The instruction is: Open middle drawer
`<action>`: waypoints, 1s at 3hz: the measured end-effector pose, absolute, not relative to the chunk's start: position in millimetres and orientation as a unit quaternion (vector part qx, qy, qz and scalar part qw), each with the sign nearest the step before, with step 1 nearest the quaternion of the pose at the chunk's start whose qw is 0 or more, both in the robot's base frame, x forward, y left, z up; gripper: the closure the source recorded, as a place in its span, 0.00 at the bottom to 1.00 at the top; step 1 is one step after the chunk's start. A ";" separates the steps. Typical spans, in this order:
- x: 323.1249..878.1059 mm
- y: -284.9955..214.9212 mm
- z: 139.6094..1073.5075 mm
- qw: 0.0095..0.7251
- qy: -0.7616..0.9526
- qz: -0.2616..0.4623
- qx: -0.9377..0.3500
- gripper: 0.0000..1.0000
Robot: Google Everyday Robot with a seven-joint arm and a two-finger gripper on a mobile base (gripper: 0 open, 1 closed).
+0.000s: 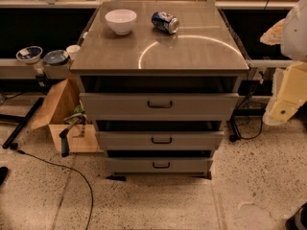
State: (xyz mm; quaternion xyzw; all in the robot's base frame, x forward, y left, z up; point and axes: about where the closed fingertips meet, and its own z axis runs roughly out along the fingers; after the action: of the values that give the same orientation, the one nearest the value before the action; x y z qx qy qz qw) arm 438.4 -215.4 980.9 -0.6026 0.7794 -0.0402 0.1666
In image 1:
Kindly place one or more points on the blue soda can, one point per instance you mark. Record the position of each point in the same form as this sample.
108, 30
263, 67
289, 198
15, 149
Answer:
165, 22

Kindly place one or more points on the grey drawer cabinet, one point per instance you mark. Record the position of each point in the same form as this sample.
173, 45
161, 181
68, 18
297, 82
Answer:
200, 58

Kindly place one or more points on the grey bottom drawer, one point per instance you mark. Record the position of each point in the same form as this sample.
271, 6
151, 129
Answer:
159, 165

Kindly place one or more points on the grey drawer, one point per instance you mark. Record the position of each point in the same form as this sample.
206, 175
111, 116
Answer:
159, 165
159, 140
158, 107

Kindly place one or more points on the white bowl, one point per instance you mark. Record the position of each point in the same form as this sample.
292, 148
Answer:
121, 21

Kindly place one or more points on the black floor bar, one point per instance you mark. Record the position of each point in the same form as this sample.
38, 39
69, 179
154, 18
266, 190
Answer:
21, 122

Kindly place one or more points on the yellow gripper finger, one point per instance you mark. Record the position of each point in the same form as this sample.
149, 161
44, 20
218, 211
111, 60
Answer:
289, 94
273, 35

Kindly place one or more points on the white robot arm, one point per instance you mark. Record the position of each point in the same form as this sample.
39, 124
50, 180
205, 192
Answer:
293, 43

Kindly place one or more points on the blue patterned bowl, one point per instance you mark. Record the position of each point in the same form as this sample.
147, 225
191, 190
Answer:
30, 55

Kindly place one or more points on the grey top drawer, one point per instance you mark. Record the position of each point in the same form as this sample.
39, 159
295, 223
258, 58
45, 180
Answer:
158, 107

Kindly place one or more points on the black handled tool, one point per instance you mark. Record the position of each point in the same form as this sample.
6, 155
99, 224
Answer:
64, 140

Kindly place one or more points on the white paper cup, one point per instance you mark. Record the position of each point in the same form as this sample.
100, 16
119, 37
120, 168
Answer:
72, 51

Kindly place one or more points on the cardboard box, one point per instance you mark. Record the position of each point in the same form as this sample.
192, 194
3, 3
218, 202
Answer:
60, 103

